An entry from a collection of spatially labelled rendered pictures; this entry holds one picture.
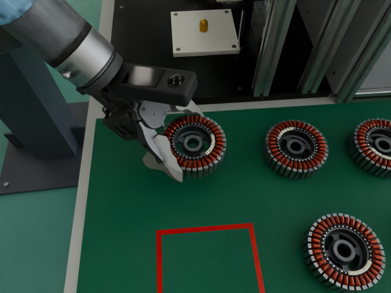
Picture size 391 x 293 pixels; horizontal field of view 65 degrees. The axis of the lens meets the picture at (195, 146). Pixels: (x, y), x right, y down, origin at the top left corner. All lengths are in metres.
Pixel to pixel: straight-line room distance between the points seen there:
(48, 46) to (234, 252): 0.39
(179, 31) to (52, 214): 0.98
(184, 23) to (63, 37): 0.43
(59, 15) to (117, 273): 0.37
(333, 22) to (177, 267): 0.46
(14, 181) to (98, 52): 1.22
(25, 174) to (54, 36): 1.21
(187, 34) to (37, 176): 1.03
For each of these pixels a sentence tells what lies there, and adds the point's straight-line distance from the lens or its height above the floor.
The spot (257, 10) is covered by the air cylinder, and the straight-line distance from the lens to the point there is 0.78.
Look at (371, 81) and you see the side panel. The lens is 0.73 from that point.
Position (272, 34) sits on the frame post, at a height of 0.92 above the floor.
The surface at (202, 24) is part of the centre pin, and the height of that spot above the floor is 0.80.
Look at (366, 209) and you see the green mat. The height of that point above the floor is 0.75.
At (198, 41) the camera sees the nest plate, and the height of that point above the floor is 0.78.
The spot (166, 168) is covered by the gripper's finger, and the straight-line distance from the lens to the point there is 0.48.
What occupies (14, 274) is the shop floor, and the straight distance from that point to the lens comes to 1.45.
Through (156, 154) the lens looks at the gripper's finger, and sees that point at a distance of 0.46.
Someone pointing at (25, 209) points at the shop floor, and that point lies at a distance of 1.52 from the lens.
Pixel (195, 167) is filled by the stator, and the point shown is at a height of 0.82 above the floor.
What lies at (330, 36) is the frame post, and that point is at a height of 0.91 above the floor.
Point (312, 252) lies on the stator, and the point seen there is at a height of 0.78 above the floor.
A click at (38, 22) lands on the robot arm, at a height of 1.04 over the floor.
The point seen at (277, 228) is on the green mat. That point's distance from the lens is 0.55.
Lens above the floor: 1.25
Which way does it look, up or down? 58 degrees down
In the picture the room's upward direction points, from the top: straight up
